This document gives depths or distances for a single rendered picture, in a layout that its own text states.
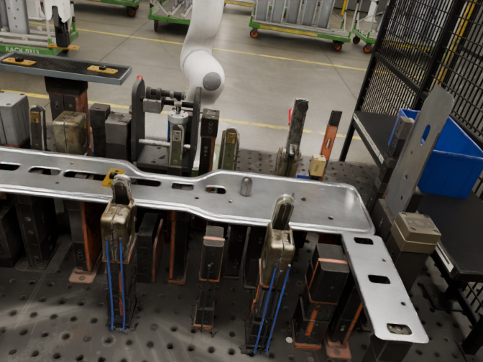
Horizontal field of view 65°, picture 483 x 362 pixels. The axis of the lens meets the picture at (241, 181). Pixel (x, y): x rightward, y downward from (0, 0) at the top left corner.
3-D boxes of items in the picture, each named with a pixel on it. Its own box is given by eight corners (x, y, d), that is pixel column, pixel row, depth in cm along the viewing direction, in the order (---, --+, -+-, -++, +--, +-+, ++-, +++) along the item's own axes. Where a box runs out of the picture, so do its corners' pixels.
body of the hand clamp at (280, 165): (261, 247, 128) (280, 156, 109) (259, 234, 134) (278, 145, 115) (278, 249, 128) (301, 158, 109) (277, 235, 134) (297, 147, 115)
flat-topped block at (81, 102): (60, 195, 136) (42, 72, 113) (69, 183, 143) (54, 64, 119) (89, 199, 137) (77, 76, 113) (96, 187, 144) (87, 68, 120)
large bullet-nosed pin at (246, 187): (238, 200, 99) (241, 179, 96) (238, 193, 102) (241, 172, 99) (250, 202, 100) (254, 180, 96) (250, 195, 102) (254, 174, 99)
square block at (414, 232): (361, 332, 104) (409, 231, 85) (353, 308, 111) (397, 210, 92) (389, 335, 105) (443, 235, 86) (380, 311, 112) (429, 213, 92)
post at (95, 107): (97, 218, 129) (88, 107, 107) (101, 210, 133) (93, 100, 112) (112, 220, 129) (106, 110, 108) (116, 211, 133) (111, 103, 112)
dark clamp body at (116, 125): (102, 231, 124) (93, 124, 104) (113, 207, 135) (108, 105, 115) (135, 235, 125) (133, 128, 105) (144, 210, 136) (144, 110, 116)
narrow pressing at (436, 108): (396, 225, 97) (453, 98, 79) (382, 199, 107) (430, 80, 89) (398, 225, 97) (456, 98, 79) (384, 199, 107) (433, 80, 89)
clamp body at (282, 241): (238, 355, 94) (261, 251, 75) (238, 315, 104) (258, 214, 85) (274, 358, 95) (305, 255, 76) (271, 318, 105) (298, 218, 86)
